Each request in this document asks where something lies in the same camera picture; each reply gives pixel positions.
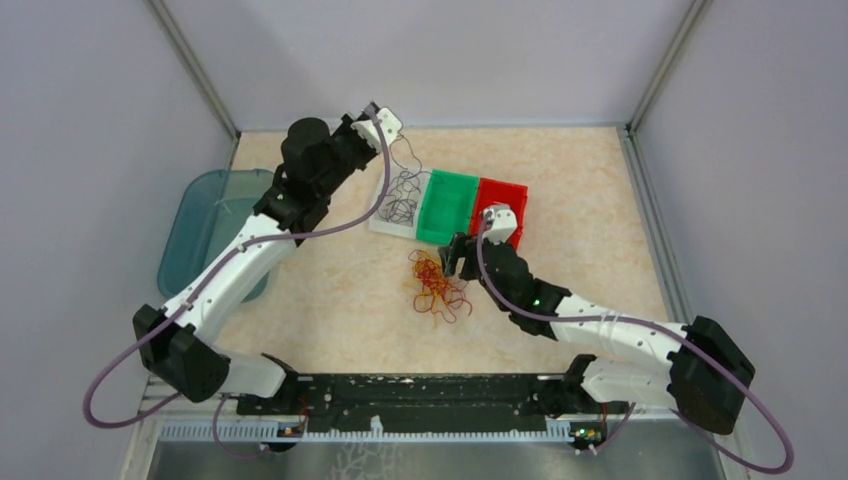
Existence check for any white plastic bin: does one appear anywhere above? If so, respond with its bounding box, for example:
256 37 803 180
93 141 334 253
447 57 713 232
367 162 432 239

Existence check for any red plastic bin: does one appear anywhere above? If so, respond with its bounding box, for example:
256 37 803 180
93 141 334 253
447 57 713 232
467 177 528 249

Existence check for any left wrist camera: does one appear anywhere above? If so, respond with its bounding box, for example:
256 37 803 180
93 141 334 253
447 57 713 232
352 107 404 151

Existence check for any green plastic bin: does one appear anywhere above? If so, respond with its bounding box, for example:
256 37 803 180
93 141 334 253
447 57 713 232
415 169 480 245

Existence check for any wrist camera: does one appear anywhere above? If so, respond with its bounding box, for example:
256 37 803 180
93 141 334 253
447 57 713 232
482 204 518 244
352 107 404 151

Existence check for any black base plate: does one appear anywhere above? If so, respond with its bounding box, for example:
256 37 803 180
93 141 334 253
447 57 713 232
236 374 606 434

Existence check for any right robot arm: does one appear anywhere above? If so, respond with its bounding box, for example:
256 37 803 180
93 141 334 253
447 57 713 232
438 233 755 435

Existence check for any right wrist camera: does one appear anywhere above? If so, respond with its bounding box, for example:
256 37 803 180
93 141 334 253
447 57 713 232
482 204 518 244

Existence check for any teal translucent tray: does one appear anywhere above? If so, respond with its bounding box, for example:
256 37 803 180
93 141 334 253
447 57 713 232
157 169 273 299

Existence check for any coloured wire bundle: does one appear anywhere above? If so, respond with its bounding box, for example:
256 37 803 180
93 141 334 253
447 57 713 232
405 248 474 331

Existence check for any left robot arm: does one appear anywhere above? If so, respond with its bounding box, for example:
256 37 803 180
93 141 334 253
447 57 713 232
133 108 403 414

